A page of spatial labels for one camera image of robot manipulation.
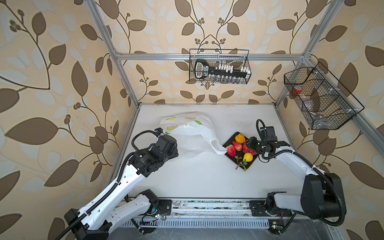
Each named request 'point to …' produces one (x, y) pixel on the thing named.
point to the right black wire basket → (326, 103)
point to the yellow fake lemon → (248, 156)
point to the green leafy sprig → (245, 163)
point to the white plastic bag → (193, 133)
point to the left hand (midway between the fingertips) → (175, 147)
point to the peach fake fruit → (231, 150)
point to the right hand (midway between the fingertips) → (249, 145)
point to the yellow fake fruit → (240, 138)
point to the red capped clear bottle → (297, 89)
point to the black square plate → (238, 152)
